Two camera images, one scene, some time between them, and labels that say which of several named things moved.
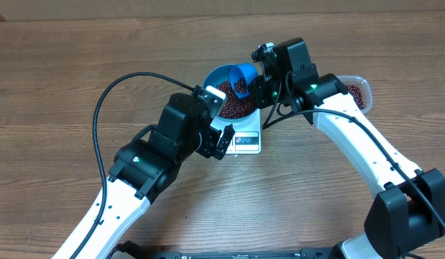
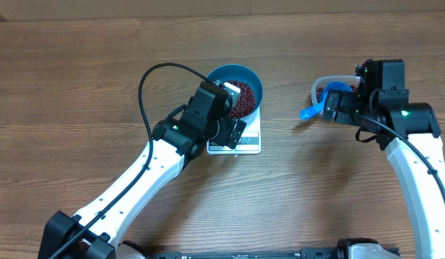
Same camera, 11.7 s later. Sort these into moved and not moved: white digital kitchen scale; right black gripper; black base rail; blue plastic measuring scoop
Moved: right black gripper; blue plastic measuring scoop
Not moved: black base rail; white digital kitchen scale
